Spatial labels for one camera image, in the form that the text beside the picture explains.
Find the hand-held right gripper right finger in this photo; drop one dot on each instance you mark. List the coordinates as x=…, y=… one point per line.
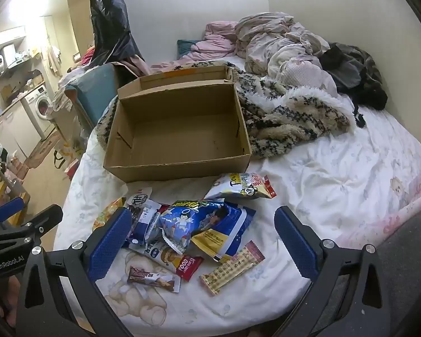
x=296, y=244

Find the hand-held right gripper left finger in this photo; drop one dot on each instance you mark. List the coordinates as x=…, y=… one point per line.
x=108, y=244

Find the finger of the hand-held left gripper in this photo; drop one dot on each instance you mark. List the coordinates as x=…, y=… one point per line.
x=7, y=211
x=44, y=219

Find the orange yellow snack packet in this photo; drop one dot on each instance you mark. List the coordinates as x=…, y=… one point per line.
x=107, y=212

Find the dark blue white packet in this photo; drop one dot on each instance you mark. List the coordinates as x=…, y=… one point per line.
x=147, y=221

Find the brown chocolate bar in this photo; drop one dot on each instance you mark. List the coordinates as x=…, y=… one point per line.
x=151, y=278

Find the white round-label snack packet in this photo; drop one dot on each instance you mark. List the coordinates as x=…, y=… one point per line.
x=139, y=197

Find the white red biscuit packet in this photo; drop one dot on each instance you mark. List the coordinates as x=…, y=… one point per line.
x=168, y=258

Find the small red snack packet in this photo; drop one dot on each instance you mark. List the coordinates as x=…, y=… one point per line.
x=269, y=187

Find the navy bag with yellow bottom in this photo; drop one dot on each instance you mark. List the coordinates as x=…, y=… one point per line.
x=231, y=235

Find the small blue pink packet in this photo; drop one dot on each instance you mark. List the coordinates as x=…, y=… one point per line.
x=231, y=268

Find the blue crinkled cookie bag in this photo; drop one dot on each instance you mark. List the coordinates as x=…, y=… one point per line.
x=182, y=224

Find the white panda chips bag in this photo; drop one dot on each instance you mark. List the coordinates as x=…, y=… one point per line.
x=235, y=186

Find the brown cardboard box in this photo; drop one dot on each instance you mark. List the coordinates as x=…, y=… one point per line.
x=182, y=130

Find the person's left hand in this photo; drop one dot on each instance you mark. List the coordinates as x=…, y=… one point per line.
x=1, y=309

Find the white teddy bear bedsheet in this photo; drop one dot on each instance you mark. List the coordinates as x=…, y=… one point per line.
x=319, y=182

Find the brown floor mat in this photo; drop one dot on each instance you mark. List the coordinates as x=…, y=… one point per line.
x=42, y=151

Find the white kitchen cabinet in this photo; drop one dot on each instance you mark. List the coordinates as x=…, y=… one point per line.
x=14, y=130

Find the white washing machine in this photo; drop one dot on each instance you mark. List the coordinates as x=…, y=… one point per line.
x=38, y=108

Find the fuzzy black beige blanket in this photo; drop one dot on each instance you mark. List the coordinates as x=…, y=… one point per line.
x=284, y=123

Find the teal cushioned chair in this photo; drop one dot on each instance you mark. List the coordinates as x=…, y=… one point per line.
x=94, y=91

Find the hanging white towel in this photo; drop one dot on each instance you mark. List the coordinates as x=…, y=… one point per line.
x=54, y=59

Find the dark clothing pile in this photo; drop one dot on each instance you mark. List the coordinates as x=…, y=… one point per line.
x=358, y=73

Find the pale floral duvet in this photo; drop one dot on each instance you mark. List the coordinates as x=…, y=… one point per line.
x=277, y=49

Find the black plastic bag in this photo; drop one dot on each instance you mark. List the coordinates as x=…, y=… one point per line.
x=108, y=24

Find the teal pillow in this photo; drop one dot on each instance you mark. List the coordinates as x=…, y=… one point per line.
x=186, y=47

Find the pink quilt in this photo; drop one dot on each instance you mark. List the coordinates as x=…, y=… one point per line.
x=214, y=42

